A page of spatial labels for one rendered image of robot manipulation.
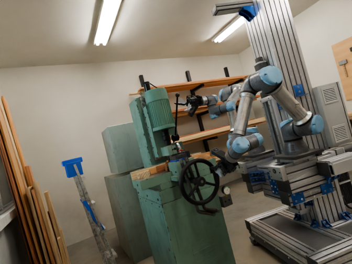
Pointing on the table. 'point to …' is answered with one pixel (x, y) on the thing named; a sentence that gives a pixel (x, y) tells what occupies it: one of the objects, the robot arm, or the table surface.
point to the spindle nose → (166, 137)
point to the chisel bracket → (168, 150)
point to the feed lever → (176, 122)
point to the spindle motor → (159, 109)
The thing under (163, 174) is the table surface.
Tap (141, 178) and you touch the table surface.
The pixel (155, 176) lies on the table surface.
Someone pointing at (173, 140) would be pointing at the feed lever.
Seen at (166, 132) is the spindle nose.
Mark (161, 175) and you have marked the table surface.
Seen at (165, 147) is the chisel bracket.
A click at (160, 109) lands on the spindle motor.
